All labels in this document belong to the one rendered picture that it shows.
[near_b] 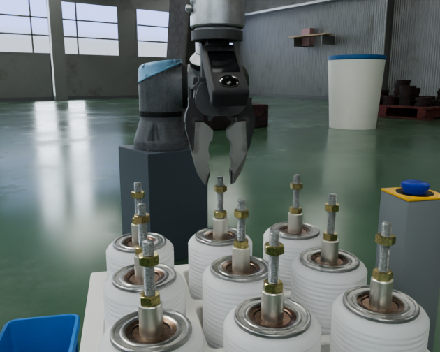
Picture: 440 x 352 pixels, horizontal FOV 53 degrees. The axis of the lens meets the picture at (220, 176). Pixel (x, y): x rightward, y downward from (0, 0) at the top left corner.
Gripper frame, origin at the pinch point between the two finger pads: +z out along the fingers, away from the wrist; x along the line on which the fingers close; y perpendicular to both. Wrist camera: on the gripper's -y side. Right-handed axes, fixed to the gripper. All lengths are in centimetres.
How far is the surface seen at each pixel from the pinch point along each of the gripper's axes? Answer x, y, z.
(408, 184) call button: -27.5, -3.9, 1.6
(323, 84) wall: -482, 1038, -1
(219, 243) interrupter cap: 0.6, -3.0, 9.1
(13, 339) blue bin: 31.1, 5.2, 25.5
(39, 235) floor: 42, 81, 35
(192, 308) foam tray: 5.1, -6.8, 16.5
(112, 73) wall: 54, 1172, -29
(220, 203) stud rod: -0.1, 0.2, 4.1
